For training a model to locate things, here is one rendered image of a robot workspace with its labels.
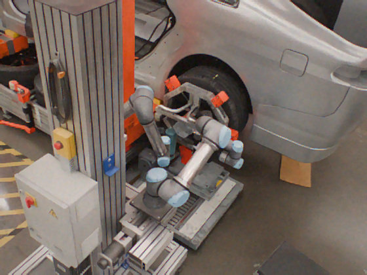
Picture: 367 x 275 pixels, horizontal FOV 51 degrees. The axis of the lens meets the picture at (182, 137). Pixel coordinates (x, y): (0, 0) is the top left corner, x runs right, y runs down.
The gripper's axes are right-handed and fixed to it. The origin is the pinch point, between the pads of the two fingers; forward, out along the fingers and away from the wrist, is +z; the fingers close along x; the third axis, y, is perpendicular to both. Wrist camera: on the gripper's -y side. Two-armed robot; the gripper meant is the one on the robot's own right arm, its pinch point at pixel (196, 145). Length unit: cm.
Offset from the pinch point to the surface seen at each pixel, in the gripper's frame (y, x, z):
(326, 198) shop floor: -82, -101, -93
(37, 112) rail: -49, 0, 172
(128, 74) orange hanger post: 36, 2, 60
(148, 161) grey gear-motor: -45, -7, 45
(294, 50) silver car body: 73, -39, -39
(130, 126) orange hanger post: -12, -1, 59
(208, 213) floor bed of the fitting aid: -75, -13, -14
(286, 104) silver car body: 34, -40, -44
